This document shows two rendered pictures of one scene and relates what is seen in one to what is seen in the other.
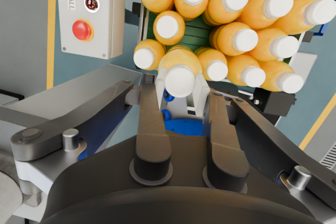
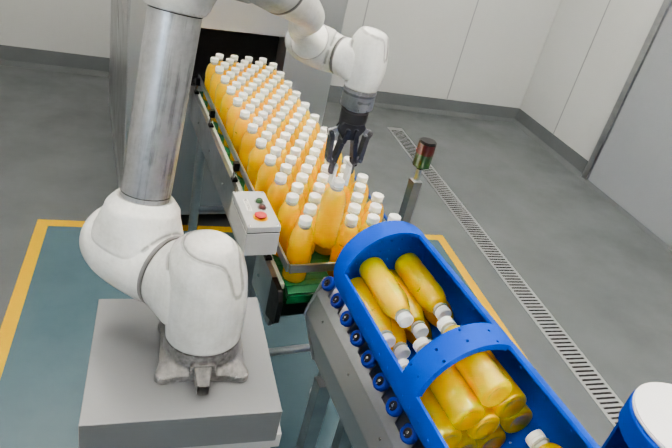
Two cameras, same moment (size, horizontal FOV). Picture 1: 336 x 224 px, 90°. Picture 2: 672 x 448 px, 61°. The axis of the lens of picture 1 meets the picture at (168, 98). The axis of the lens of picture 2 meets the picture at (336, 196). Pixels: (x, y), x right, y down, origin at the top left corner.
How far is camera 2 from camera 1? 1.61 m
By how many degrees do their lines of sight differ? 81
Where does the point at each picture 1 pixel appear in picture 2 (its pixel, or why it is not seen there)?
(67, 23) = (248, 215)
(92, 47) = (268, 222)
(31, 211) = (234, 398)
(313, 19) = (376, 197)
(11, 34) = not seen: outside the picture
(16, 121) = not seen: hidden behind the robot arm
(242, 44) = (354, 207)
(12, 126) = not seen: hidden behind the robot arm
